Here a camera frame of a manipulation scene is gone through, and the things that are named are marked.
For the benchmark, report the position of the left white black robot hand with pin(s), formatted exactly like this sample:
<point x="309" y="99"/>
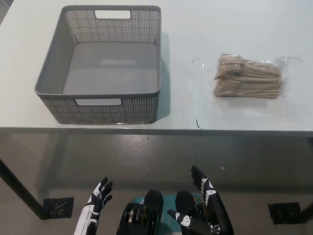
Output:
<point x="94" y="205"/>

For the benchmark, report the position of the black metal table leg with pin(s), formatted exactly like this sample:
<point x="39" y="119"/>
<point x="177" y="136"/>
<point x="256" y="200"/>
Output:
<point x="22" y="191"/>

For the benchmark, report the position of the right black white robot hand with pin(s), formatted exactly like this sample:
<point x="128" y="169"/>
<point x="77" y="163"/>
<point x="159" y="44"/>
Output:
<point x="212" y="203"/>

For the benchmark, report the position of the thin black curved strand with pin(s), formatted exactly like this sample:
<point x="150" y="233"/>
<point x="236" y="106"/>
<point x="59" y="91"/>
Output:
<point x="296" y="58"/>
<point x="194" y="59"/>

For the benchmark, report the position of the clear bag of wooden forks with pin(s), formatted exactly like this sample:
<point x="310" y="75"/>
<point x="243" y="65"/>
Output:
<point x="247" y="80"/>

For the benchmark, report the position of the short black strand piece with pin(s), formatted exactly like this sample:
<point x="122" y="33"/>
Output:
<point x="198" y="124"/>

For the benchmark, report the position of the grey perforated plastic basket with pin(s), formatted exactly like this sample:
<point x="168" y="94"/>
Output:
<point x="56" y="78"/>

